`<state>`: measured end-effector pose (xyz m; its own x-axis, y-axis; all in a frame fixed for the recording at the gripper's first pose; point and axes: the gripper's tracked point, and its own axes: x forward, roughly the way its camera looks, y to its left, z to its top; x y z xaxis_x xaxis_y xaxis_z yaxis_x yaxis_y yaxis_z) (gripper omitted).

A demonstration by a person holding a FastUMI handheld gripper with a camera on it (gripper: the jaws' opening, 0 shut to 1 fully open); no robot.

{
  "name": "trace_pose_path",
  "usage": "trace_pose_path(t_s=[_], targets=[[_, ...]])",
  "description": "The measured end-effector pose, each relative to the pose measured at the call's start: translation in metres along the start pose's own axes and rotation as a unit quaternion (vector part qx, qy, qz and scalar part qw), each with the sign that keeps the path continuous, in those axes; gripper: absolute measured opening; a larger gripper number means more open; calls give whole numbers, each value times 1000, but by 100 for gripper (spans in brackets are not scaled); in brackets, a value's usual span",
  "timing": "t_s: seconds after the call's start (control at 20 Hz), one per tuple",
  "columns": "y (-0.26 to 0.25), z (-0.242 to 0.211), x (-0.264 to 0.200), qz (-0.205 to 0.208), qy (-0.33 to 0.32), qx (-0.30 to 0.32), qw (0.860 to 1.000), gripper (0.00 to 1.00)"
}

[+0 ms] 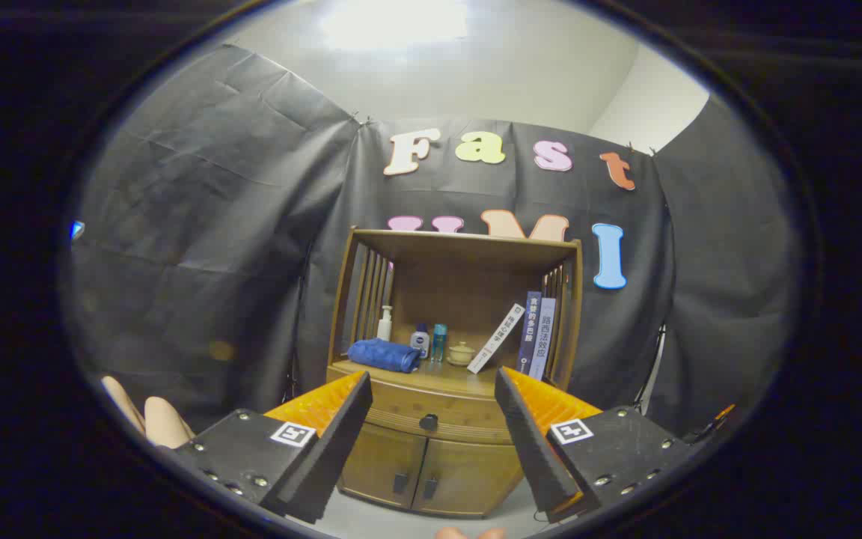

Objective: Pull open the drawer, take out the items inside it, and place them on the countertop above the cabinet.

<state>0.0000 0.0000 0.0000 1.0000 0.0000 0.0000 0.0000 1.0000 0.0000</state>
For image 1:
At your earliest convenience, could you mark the wooden countertop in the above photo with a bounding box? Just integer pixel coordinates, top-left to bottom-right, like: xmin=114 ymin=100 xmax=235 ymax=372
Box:
xmin=328 ymin=358 xmax=574 ymax=399

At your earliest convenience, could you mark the black backdrop cloth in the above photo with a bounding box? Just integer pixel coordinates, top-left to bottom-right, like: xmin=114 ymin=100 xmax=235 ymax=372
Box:
xmin=64 ymin=43 xmax=802 ymax=442

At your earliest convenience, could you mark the light purple book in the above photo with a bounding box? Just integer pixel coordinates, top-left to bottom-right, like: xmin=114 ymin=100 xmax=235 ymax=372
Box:
xmin=528 ymin=297 xmax=557 ymax=381

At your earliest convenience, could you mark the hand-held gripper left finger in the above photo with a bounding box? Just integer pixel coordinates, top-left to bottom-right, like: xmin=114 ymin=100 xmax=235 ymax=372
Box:
xmin=174 ymin=371 xmax=373 ymax=525

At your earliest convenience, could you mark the white book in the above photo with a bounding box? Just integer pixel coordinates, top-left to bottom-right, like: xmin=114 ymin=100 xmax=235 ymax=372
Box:
xmin=467 ymin=303 xmax=526 ymax=374

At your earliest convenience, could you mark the blue folded towel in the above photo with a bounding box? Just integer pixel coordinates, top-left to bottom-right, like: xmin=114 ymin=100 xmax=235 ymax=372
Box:
xmin=347 ymin=338 xmax=423 ymax=374

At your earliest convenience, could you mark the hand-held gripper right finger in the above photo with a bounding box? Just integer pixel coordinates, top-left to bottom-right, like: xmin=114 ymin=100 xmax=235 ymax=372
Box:
xmin=494 ymin=366 xmax=694 ymax=523

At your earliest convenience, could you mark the small black orange device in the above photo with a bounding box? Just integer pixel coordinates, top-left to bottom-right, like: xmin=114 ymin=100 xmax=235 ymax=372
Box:
xmin=689 ymin=404 xmax=736 ymax=444

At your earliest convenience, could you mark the dark blue book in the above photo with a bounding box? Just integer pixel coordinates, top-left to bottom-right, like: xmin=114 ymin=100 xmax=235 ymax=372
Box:
xmin=516 ymin=291 xmax=542 ymax=375

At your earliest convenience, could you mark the wooden cabinet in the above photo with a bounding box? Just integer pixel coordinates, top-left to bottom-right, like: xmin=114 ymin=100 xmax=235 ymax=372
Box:
xmin=326 ymin=227 xmax=584 ymax=519

